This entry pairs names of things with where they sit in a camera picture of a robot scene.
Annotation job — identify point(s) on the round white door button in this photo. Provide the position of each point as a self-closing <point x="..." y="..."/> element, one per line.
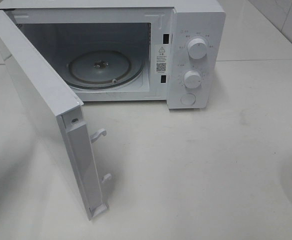
<point x="188" y="99"/>

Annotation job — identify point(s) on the white microwave knob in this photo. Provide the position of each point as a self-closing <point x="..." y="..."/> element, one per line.
<point x="192" y="79"/>
<point x="197" y="48"/>

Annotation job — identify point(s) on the white microwave door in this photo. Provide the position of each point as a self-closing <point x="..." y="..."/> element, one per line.
<point x="56" y="114"/>

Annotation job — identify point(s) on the glass microwave turntable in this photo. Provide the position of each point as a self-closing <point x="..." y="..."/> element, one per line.
<point x="103" y="69"/>

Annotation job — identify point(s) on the white warning label sticker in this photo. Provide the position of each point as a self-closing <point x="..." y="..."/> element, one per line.
<point x="161" y="58"/>

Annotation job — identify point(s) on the white microwave oven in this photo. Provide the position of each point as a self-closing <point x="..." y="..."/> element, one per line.
<point x="61" y="30"/>

